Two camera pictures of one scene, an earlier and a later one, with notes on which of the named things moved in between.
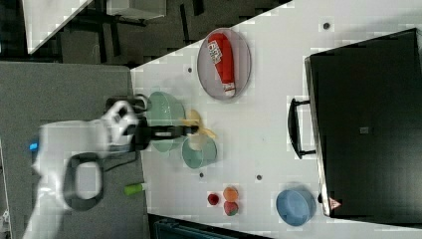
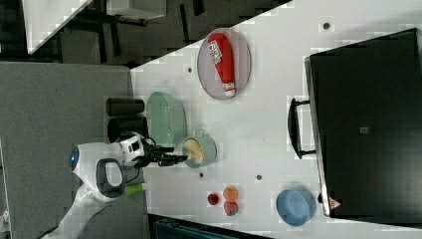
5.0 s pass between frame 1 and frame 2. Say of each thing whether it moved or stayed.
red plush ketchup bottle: stayed
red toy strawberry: stayed
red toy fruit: stayed
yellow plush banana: moved
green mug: stayed
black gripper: moved
